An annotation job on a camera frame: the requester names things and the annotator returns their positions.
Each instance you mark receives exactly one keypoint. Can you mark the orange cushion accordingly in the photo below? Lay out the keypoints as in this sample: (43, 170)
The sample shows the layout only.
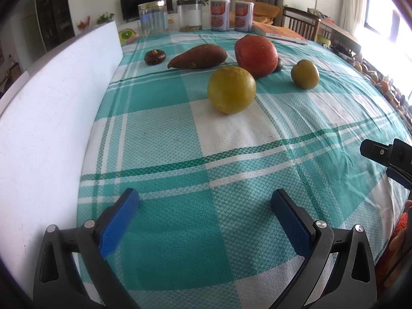
(264, 10)

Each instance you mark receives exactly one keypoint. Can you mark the clear jar with gold lid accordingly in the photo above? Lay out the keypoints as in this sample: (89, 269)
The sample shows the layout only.
(154, 19)

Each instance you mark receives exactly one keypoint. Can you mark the beige curtain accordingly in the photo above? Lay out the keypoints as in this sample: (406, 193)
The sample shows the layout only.
(352, 0)

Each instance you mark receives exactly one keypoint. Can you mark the red apple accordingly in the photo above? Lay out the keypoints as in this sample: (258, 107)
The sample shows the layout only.
(256, 56)

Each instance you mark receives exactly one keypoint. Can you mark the orange book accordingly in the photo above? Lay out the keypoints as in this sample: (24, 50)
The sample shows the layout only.
(276, 32)

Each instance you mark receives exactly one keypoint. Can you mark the brown sweet potato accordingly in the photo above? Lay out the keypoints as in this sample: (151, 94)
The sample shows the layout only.
(198, 57)

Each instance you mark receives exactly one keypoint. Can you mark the clear plastic container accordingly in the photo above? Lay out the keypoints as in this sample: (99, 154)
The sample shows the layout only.
(190, 16)

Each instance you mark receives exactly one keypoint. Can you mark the red label canister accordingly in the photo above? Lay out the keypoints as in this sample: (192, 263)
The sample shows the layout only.
(243, 15)
(220, 14)

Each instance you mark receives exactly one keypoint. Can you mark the white foam box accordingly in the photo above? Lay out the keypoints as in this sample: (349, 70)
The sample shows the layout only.
(48, 119)

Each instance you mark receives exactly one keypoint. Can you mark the pile of assorted produce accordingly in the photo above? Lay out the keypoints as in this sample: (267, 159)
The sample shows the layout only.
(376, 77)

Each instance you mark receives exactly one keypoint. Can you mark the red flower plant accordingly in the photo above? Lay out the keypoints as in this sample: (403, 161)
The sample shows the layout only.
(83, 24)

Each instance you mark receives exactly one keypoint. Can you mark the kiwi print cushion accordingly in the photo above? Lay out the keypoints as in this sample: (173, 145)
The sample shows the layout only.
(127, 35)

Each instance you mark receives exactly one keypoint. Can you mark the small yellow-green fruit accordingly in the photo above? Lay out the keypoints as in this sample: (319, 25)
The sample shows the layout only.
(304, 74)

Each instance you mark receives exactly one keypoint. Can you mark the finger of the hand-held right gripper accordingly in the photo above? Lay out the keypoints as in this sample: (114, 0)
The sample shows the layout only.
(375, 151)
(400, 177)

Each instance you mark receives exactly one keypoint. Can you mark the large yellow orange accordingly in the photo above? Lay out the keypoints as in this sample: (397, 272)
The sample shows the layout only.
(231, 90)

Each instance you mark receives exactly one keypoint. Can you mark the green plastic stool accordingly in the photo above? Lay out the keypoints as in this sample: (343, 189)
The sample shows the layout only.
(323, 41)

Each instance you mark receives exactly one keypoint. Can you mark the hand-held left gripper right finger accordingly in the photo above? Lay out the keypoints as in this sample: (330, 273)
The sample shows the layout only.
(289, 222)

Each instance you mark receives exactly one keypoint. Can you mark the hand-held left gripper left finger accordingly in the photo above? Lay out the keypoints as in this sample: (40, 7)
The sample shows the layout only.
(120, 219)

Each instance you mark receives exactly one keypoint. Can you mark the black television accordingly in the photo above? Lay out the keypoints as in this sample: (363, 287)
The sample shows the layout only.
(135, 3)

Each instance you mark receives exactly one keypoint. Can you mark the wooden chair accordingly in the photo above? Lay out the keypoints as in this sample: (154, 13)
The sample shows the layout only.
(302, 22)
(339, 35)

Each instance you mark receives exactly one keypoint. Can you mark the dark display cabinet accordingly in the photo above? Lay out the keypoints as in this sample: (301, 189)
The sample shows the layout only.
(53, 9)

